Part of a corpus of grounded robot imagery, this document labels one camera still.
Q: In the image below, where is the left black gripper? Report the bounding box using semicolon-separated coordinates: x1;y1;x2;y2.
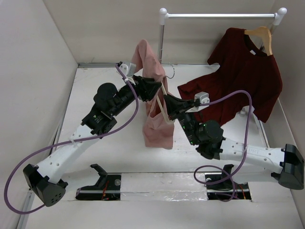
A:
111;74;161;117

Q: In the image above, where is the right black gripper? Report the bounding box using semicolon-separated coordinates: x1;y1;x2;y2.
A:
163;93;200;146

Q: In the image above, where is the cream plastic hanger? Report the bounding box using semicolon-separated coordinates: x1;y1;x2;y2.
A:
154;62;176;125

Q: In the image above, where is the pink t shirt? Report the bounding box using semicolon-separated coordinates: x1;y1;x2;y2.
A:
132;40;174;149

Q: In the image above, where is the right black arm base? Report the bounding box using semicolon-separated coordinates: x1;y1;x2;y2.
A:
205;172;252;202

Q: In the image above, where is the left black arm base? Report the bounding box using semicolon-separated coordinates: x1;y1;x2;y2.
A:
75;164;122;201

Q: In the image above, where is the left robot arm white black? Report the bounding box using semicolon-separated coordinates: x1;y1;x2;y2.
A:
23;76;162;207

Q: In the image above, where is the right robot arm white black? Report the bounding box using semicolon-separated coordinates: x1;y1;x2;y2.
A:
164;92;305;190

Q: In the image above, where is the dark red t shirt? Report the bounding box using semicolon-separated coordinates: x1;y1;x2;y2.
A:
177;28;283;123

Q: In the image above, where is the wooden hanger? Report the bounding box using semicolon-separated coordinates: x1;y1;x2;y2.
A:
244;26;273;56

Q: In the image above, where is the metal clothes rack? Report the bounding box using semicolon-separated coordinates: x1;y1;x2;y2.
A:
151;7;287;117

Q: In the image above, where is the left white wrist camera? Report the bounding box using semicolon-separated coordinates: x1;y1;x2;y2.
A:
116;62;136;83

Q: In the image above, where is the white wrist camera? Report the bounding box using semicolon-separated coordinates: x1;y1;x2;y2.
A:
186;92;210;113
116;62;136;83

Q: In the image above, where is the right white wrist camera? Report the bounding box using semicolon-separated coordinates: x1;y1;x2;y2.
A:
186;92;210;113

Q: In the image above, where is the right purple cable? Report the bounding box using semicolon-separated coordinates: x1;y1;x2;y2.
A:
193;90;253;202

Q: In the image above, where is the purple cable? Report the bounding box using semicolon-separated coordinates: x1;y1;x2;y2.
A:
3;62;139;215
193;90;253;202

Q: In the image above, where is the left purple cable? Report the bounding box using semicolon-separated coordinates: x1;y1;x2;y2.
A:
3;62;139;215

